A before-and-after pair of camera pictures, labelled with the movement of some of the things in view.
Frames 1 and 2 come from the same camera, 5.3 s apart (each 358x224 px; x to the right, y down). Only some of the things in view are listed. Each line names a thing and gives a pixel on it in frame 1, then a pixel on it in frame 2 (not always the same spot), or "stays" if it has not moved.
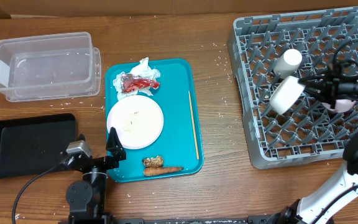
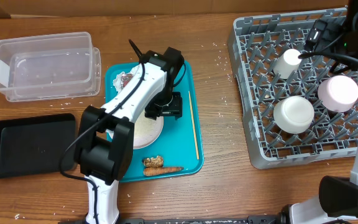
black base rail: [97, 219] stays
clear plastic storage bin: [46, 67] stays
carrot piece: [149, 171] stays
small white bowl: [286, 93] -> [293, 114]
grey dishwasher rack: [311, 130] stays
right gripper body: [336, 89] -> [332, 40]
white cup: [288, 63] stays
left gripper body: [104, 164] -> [166, 103]
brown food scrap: [156, 162] stays
